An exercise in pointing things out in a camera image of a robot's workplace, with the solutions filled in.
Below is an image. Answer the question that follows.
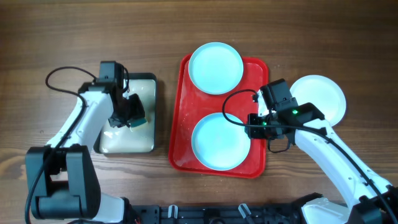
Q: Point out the right black cable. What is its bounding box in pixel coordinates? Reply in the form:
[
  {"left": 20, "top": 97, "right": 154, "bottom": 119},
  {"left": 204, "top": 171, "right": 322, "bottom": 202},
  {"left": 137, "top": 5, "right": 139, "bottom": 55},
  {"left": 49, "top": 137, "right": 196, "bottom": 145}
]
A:
[{"left": 221, "top": 89, "right": 398, "bottom": 218}]

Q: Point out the pale green plate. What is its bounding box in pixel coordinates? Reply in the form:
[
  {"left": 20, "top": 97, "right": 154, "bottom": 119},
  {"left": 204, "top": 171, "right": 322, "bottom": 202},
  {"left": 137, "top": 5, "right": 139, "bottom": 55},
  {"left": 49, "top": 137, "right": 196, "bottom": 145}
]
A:
[{"left": 188, "top": 42, "right": 244, "bottom": 95}]

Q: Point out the black cable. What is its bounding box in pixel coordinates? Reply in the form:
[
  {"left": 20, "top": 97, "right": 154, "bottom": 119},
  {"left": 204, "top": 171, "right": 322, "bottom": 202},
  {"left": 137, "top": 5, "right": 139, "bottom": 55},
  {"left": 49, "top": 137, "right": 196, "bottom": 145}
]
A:
[
  {"left": 24, "top": 65, "right": 130, "bottom": 224},
  {"left": 221, "top": 89, "right": 398, "bottom": 218}
]

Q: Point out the left black cable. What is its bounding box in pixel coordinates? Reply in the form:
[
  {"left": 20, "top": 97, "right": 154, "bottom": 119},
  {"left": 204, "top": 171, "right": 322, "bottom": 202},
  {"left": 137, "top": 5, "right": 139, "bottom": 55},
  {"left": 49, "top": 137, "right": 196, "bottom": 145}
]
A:
[{"left": 24, "top": 65, "right": 130, "bottom": 224}]

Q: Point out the black tray with soapy water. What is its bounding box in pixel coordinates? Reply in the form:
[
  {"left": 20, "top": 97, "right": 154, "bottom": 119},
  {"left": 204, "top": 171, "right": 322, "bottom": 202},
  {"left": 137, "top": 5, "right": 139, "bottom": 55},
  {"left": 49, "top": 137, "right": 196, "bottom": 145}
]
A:
[{"left": 93, "top": 73, "right": 157, "bottom": 154}]

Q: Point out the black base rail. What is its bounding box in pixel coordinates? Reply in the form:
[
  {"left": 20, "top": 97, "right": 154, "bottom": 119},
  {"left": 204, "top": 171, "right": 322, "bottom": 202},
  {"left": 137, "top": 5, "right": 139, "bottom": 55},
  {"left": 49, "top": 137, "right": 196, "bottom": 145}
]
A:
[{"left": 128, "top": 203, "right": 306, "bottom": 224}]

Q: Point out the red plastic tray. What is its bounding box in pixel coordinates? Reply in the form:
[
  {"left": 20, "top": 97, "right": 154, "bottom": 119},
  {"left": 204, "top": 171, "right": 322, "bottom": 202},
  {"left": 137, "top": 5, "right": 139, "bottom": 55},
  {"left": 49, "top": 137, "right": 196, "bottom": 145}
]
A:
[{"left": 169, "top": 53, "right": 269, "bottom": 179}]

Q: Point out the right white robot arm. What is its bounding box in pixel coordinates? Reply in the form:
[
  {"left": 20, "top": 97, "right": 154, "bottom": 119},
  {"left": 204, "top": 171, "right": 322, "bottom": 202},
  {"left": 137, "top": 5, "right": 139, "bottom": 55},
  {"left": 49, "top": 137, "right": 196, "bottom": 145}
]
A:
[{"left": 245, "top": 93, "right": 397, "bottom": 223}]

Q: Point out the light blue plate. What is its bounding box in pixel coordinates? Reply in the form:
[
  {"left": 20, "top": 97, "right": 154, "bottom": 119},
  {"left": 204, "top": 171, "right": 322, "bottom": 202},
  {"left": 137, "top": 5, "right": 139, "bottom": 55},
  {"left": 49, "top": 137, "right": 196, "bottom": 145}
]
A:
[{"left": 191, "top": 113, "right": 251, "bottom": 171}]

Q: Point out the white plate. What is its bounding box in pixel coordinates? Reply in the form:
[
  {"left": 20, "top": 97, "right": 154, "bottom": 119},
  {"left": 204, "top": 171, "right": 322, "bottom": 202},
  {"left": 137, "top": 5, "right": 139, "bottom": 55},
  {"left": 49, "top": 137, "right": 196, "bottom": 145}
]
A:
[{"left": 290, "top": 75, "right": 346, "bottom": 126}]

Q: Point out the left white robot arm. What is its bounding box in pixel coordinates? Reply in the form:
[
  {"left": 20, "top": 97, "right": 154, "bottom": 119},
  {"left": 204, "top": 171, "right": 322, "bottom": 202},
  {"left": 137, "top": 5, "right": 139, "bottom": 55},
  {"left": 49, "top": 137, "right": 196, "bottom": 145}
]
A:
[{"left": 24, "top": 83, "right": 144, "bottom": 223}]

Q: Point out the green yellow sponge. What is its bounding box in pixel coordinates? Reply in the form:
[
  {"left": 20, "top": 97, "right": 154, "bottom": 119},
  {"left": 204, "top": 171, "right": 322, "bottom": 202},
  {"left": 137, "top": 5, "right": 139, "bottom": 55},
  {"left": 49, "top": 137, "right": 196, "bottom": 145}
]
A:
[{"left": 129, "top": 117, "right": 147, "bottom": 131}]

